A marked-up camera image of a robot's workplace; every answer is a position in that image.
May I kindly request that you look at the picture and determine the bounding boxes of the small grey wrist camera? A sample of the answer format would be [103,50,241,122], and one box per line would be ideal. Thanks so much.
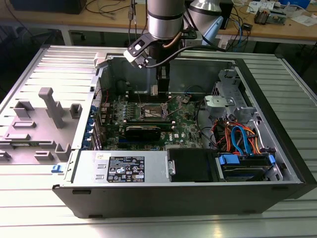
[182,29,199,41]

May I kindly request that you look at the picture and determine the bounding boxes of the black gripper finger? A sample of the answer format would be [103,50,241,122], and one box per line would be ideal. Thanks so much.
[156,63,171,96]

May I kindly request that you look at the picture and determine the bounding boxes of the black camera cable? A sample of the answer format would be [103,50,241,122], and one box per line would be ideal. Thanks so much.
[142,44,227,69]

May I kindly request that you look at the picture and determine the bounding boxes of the grey parts rack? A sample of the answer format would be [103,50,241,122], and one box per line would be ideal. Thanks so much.
[0,87,84,166]

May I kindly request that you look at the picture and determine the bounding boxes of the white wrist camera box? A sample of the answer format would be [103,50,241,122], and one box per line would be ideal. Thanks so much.
[123,37,149,69]

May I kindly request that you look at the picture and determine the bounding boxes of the black PC case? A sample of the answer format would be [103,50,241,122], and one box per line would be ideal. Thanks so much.
[52,51,317,219]

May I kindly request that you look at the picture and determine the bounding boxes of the finned CPU cooler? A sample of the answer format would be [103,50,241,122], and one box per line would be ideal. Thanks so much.
[255,7,270,25]

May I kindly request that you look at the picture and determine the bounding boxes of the green motherboard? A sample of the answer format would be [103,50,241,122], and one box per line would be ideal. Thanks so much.
[99,92,216,152]

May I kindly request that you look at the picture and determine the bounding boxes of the metal socket cover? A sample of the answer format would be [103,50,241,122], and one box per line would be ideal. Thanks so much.
[160,95,184,118]

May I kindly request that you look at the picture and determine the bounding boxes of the grey corner fixture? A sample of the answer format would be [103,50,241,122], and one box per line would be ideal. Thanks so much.
[94,53,112,69]

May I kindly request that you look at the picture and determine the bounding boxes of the hard disk in blue carrier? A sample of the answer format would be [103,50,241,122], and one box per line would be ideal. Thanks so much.
[216,152,277,181]

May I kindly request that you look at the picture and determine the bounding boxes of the printed white paper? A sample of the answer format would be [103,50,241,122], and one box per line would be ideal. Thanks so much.
[246,1,275,13]

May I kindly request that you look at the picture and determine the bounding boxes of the blue data wire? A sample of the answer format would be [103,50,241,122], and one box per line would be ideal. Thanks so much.
[231,125,251,156]

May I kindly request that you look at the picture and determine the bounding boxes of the silver power supply unit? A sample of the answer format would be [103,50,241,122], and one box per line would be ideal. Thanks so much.
[71,150,171,184]

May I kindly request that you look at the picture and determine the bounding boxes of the white paper sheet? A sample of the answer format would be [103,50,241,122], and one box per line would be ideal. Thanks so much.
[291,14,317,27]

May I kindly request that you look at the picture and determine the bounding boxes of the orange power wire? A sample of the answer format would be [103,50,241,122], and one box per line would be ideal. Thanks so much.
[226,121,263,156]

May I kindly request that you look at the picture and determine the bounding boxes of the black round component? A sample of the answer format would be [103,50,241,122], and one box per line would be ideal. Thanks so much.
[116,79,127,94]

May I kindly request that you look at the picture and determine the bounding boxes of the grey electronic device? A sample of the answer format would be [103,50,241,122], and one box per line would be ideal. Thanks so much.
[268,4,293,25]

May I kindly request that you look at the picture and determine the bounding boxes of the red orange wire bundle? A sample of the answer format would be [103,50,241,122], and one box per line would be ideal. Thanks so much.
[211,118,232,151]

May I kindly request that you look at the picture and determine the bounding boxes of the black wire loop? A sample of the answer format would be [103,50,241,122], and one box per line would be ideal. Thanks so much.
[185,85,208,100]

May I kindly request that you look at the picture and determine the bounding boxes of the silver metal bracket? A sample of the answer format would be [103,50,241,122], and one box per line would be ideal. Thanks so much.
[203,95,236,117]

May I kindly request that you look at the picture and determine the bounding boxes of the graphics expansion card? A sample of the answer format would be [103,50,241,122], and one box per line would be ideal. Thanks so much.
[123,125,161,143]

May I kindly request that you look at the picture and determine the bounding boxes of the wooden desk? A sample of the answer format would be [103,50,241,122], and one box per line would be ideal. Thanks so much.
[0,0,317,47]

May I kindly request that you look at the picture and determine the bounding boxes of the CPU socket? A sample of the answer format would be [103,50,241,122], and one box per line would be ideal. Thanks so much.
[139,101,171,121]

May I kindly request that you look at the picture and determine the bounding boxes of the black upright box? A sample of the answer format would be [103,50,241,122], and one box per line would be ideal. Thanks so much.
[220,1,235,30]

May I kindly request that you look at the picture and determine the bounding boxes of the black computer tower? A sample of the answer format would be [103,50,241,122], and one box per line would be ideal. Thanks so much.
[11,0,87,14]

